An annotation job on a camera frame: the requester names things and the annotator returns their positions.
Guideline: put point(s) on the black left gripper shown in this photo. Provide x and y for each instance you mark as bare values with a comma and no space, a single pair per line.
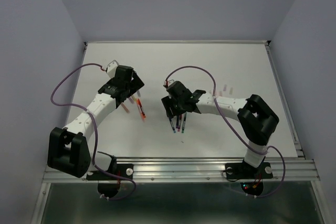
136,84

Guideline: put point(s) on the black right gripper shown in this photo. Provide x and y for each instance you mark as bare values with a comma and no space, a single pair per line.
167,102

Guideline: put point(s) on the dark red marker pen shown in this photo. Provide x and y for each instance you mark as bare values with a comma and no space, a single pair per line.
178,122

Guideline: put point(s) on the red orange marker pen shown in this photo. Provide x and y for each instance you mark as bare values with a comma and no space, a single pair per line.
141,110

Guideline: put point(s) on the blue marker pen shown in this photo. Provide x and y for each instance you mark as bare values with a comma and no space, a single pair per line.
172,125

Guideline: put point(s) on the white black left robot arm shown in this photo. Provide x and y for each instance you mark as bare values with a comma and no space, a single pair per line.
73,148

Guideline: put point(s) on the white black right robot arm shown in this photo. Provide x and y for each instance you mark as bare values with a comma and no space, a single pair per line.
257,119

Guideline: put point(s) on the green marker pen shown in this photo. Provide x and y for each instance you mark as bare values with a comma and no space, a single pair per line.
184,122

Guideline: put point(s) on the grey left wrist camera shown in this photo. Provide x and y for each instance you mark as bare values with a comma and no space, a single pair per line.
111,68

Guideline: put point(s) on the aluminium front frame rails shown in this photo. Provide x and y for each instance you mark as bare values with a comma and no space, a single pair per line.
206,170

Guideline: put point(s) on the aluminium table edge rail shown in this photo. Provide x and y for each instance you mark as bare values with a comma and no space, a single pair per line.
269,53

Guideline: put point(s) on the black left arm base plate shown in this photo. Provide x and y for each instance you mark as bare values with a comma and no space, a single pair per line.
115,180

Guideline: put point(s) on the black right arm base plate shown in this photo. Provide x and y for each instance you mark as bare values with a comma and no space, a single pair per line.
250,178

